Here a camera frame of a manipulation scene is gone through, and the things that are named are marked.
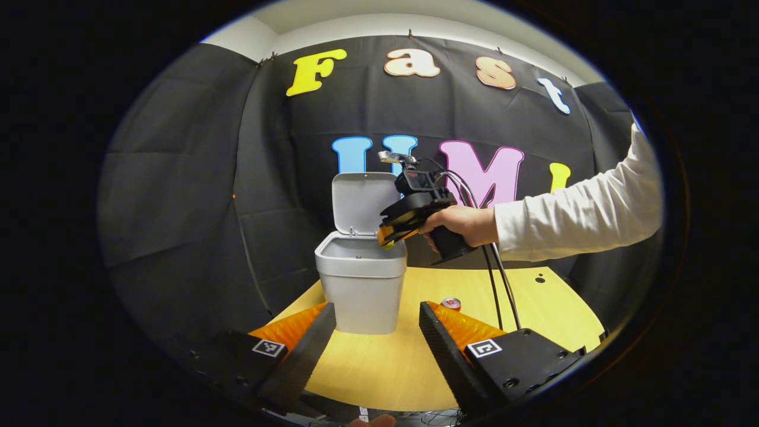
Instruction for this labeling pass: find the wooden desktop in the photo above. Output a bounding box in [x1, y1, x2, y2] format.
[261, 266, 605, 413]

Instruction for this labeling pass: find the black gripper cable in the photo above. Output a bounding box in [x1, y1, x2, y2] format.
[442, 169, 524, 331]
[427, 157, 505, 331]

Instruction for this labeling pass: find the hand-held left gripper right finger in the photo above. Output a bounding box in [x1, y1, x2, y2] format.
[419, 301, 588, 416]

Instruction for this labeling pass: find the white desktop garbage bin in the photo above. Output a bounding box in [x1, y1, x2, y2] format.
[314, 172, 409, 336]

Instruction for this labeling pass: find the black backdrop cloth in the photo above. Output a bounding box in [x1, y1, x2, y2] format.
[98, 34, 638, 345]

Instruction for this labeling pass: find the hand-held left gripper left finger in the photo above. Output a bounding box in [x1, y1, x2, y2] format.
[190, 302, 337, 416]

